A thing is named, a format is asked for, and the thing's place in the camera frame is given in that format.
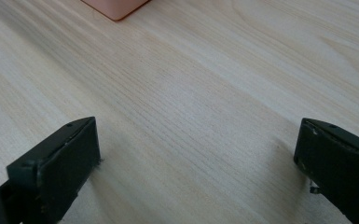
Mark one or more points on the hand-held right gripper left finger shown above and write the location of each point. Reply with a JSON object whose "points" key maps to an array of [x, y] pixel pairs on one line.
{"points": [[59, 174]]}

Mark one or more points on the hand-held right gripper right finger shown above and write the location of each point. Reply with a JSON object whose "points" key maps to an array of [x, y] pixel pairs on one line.
{"points": [[342, 168]]}

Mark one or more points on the pink plastic container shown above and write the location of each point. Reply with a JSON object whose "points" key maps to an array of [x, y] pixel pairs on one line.
{"points": [[115, 7]]}

